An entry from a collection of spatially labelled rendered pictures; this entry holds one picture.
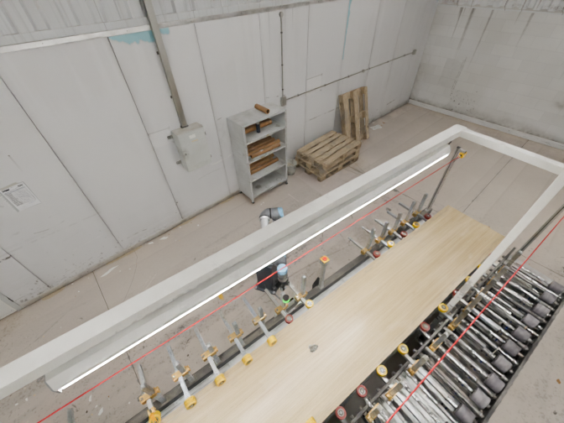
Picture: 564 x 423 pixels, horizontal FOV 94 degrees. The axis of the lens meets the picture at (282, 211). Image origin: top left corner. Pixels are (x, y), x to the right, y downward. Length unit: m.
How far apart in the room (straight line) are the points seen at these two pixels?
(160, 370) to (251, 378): 1.50
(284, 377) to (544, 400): 2.80
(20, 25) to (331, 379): 4.04
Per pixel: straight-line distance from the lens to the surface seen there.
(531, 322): 3.54
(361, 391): 2.55
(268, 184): 5.23
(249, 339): 2.85
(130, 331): 1.19
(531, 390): 4.26
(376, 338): 2.72
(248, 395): 2.51
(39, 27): 3.71
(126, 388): 3.87
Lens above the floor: 3.35
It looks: 44 degrees down
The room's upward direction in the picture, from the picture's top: 2 degrees counter-clockwise
